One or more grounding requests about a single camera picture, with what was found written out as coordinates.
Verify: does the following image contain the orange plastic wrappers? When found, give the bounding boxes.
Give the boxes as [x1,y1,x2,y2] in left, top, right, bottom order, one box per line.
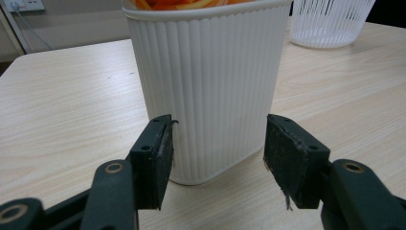
[128,0,257,12]

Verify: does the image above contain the white cable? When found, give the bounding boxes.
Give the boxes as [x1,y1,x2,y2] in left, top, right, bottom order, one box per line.
[13,6,54,52]

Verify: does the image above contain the white ribbed bin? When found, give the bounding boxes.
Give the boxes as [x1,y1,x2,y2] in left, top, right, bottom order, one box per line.
[122,0,293,186]

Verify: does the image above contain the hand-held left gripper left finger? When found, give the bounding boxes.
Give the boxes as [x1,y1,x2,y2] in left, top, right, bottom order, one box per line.
[128,114,175,212]

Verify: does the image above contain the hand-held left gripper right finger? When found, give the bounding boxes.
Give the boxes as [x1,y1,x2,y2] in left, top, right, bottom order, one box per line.
[262,113,332,211]

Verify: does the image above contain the white wall socket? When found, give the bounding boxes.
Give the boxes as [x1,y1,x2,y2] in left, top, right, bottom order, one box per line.
[3,0,46,13]

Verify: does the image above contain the white slotted basket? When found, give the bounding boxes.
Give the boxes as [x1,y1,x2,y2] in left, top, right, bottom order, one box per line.
[289,0,377,50]

